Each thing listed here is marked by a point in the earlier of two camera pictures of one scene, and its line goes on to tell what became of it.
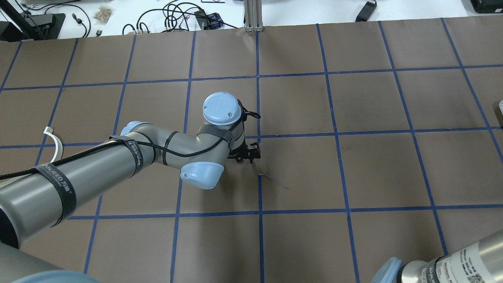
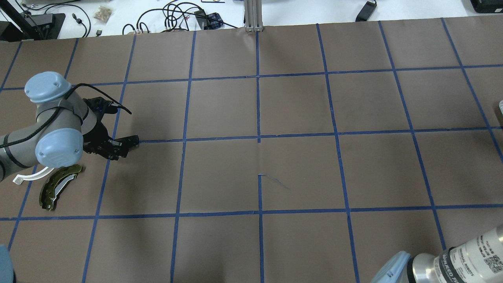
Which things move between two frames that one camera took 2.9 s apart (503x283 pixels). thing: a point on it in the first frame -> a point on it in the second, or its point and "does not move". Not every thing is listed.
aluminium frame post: [253, 16] does not move
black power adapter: [366, 12] does not move
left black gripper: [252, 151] -> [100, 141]
